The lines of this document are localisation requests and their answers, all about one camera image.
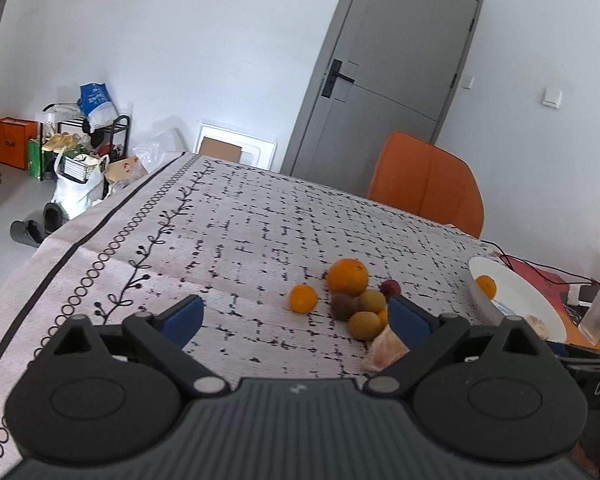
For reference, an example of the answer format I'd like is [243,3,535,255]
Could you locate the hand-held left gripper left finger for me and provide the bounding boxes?
[45,295,231,397]

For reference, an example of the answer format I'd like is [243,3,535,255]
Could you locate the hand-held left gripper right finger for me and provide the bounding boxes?
[362,295,556,397]

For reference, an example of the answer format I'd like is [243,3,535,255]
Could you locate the peeled grapefruit piece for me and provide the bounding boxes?
[363,325,411,373]

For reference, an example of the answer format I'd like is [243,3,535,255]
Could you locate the green-brown kiwi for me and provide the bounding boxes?
[348,311,384,341]
[356,289,387,314]

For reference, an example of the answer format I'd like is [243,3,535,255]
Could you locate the white plate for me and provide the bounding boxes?
[467,256,567,343]

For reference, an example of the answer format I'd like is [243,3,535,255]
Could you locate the dark brown kiwi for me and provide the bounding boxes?
[330,292,358,322]

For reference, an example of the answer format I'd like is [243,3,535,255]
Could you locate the large orange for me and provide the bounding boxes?
[327,258,369,297]

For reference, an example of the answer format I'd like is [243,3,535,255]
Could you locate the medium tangerine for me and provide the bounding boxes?
[288,284,318,315]

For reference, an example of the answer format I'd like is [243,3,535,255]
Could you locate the peeled citrus piece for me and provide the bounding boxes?
[525,314,552,340]

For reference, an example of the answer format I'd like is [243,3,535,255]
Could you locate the clear glass cup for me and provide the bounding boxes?
[578,290,600,346]

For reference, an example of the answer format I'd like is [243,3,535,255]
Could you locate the red mat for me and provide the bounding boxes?
[500,255,600,341]

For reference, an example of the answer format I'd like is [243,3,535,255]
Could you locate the white patterned tablecloth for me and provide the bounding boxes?
[0,151,511,480]

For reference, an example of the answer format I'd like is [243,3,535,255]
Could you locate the orange chair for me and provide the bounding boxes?
[367,131,485,239]

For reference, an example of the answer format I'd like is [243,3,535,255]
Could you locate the beige paper bag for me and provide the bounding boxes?
[104,156,148,192]

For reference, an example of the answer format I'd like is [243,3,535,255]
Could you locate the white plastic bag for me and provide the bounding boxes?
[51,152,111,220]

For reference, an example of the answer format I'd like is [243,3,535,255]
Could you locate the black slipper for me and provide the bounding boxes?
[10,220,45,247]
[42,202,67,235]

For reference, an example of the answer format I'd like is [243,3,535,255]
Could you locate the clear plastic bag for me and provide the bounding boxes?
[132,122,191,177]

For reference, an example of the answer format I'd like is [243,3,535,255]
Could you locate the brown cardboard sheet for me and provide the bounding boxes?
[199,136,243,163]

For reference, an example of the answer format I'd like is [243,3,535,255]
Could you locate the black metal rack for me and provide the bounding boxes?
[40,103,132,181]

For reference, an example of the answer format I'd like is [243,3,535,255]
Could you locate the yellow slippers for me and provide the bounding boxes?
[41,132,83,153]

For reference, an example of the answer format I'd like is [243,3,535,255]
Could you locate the green shopping bag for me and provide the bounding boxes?
[27,139,45,179]

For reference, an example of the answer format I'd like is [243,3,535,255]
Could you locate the blue and white bag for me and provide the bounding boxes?
[77,82,117,130]

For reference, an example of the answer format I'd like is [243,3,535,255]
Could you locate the orange paper bag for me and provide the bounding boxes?
[0,117,40,170]

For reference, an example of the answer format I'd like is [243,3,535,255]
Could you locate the grey door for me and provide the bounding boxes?
[280,0,485,201]

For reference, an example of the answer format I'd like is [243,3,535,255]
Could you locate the black cable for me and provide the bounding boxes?
[479,239,600,286]

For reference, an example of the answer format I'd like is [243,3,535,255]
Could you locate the wire basket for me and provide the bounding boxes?
[62,155,103,182]

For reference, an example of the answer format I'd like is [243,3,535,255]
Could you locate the white foam frame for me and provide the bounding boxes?
[194,121,278,171]

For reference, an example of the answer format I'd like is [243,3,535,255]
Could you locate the black door handle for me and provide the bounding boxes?
[321,59,356,99]

